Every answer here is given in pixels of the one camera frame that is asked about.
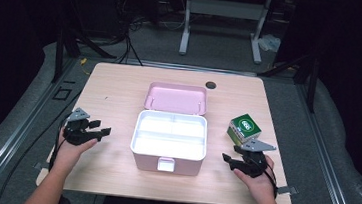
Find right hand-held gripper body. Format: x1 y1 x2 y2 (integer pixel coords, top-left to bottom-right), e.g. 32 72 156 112
235 137 279 181

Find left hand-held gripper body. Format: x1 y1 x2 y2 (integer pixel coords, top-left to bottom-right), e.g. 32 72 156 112
61 105 106 149

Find green and white carton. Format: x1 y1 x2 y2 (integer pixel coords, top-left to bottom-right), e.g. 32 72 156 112
225 112 264 149

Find pink storage box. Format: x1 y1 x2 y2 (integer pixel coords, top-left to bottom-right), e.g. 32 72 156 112
127 79 214 178

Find person's right hand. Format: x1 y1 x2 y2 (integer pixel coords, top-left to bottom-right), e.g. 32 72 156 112
229 151 282 204

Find person's left hand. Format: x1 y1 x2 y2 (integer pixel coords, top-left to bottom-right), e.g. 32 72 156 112
50 127 100 176

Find black metal stand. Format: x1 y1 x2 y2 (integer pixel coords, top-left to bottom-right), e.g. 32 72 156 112
254 47 322 114
50 26 120 90

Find clear plastic bag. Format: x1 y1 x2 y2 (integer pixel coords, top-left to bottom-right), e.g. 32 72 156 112
256 33 283 53

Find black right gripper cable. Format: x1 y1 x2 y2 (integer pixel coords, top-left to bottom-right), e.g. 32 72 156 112
260 156 282 198

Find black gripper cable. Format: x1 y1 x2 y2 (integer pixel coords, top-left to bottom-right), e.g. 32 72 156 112
260 156 282 198
47 111 72 174

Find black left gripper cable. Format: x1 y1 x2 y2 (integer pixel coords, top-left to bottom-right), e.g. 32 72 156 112
47 111 72 174

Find grey metal table bracket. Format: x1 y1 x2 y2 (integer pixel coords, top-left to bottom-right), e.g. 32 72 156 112
276 184 299 198

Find grey metal floor rail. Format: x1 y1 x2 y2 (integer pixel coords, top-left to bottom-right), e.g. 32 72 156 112
283 82 362 204
0 49 82 204

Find bundle of black floor cables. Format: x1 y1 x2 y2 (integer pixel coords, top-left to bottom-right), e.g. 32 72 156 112
105 11 149 67

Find white metal desk frame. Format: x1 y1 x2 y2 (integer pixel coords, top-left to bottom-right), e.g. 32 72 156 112
177 0 273 65

